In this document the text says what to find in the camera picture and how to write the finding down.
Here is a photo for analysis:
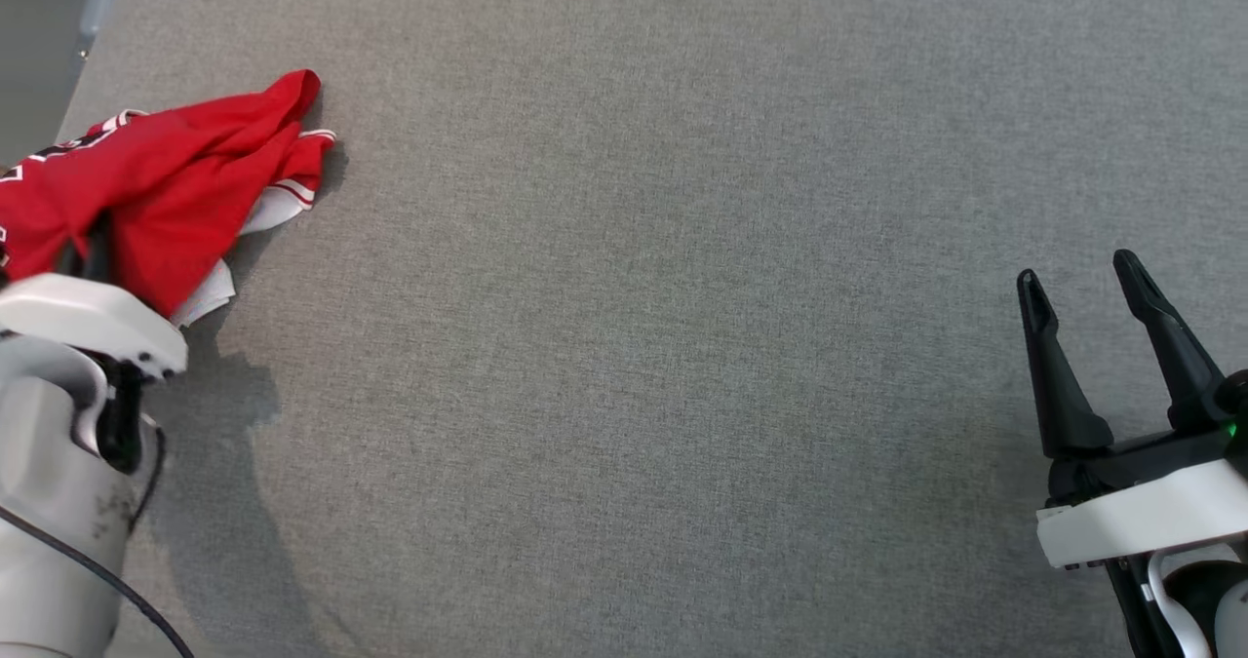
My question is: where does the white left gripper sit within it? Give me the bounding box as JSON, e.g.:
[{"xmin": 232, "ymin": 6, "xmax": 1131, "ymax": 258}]
[{"xmin": 0, "ymin": 208, "xmax": 188, "ymax": 474}]

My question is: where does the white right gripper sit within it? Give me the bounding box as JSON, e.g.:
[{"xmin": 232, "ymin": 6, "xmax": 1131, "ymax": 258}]
[{"xmin": 1016, "ymin": 249, "xmax": 1248, "ymax": 573}]

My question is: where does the red t-shirt with white sleeves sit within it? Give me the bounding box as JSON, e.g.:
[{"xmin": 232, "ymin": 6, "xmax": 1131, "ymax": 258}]
[{"xmin": 0, "ymin": 69, "xmax": 337, "ymax": 329}]

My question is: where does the grey metal furniture leg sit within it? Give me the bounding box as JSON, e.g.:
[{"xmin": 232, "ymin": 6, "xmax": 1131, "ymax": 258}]
[{"xmin": 76, "ymin": 0, "xmax": 136, "ymax": 59}]

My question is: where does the grey fabric sofa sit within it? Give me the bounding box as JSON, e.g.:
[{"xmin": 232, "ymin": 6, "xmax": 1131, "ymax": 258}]
[{"xmin": 54, "ymin": 0, "xmax": 1248, "ymax": 658}]

